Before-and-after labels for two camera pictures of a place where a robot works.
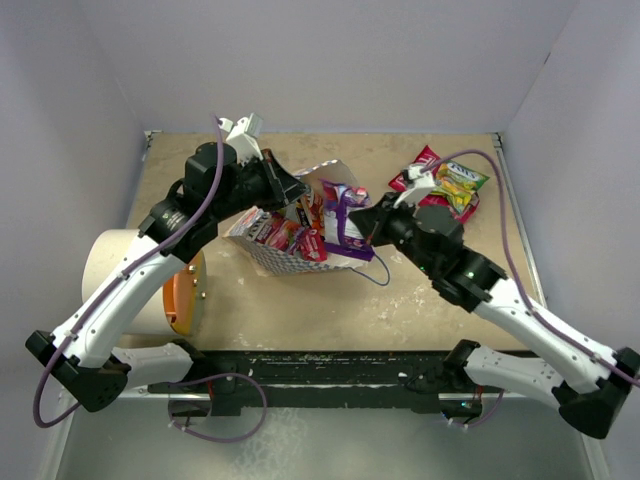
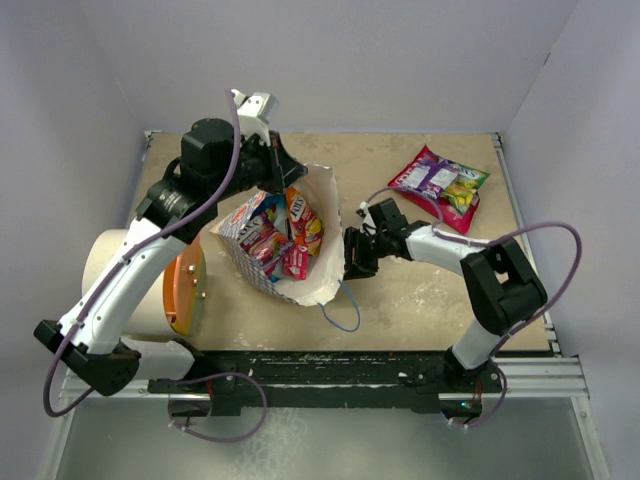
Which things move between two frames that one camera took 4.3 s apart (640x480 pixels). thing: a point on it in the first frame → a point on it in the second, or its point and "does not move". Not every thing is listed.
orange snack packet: [316, 209] → [306, 223]
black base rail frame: [419, 380] does not move
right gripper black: [367, 219] → [361, 266]
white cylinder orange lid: [177, 310] does not move
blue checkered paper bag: [289, 264] → [326, 268]
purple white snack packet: [342, 236] → [432, 175]
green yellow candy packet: [457, 183] does not move
